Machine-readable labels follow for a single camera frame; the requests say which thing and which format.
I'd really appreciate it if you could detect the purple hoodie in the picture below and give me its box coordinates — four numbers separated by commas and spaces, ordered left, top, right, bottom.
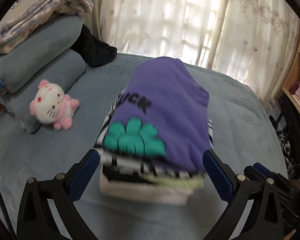
102, 57, 211, 172

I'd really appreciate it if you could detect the black white cloth by bed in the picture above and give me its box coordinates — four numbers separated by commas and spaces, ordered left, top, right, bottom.
269, 94, 300, 180

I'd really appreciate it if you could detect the light green folded garment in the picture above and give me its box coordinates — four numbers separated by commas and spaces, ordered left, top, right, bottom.
141, 175, 204, 190

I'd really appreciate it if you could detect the black white patterned garment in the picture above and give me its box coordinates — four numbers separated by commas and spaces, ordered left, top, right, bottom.
94, 98, 206, 179

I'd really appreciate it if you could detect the white folded garment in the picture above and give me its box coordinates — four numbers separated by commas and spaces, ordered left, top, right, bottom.
99, 163, 195, 206

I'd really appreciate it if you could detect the white pink cat plush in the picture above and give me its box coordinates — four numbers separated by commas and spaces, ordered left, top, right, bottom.
29, 80, 79, 131

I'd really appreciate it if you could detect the upper blue pillow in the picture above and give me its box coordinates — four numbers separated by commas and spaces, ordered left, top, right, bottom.
0, 15, 83, 93

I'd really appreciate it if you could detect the floral sheer curtain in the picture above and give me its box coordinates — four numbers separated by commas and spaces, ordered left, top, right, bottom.
86, 0, 300, 101

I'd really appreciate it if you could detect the black fuzzy garment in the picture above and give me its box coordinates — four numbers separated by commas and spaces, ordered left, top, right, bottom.
70, 24, 117, 68

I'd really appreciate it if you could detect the floral folded quilt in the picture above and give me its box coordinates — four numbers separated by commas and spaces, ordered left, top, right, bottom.
0, 0, 94, 54

